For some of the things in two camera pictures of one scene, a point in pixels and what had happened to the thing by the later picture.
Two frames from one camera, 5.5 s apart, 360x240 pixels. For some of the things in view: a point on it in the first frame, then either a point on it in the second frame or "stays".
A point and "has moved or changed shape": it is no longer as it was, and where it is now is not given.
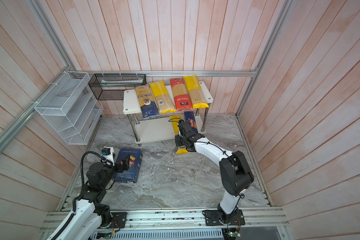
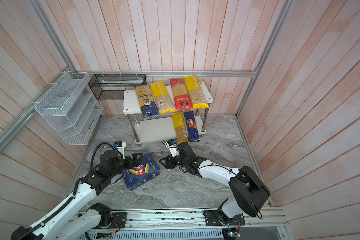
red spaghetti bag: (182, 100) stays
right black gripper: (178, 143) → (169, 160)
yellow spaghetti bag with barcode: (164, 101) stays
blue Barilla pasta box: (131, 175) has moved or changed shape
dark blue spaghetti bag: (148, 104) stays
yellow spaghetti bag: (197, 98) stays
